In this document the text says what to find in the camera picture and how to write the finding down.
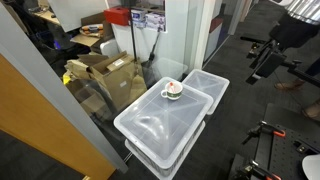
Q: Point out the red marker pen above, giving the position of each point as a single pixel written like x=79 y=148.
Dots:
x=172 y=87

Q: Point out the black optical breadboard table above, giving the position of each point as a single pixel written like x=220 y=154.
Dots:
x=284 y=156

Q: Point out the orange handled clamp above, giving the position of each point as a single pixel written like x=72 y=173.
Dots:
x=263 y=127
x=252 y=168

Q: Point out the brown shoe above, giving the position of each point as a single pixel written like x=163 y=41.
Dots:
x=294 y=85

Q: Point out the wooden door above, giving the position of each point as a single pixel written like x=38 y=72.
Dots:
x=28 y=116

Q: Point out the open cardboard box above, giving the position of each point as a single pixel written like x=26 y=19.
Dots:
x=120 y=76

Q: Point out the red box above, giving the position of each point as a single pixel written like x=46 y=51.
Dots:
x=117 y=15

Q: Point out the white green ceramic cup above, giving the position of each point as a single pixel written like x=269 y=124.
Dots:
x=167 y=92

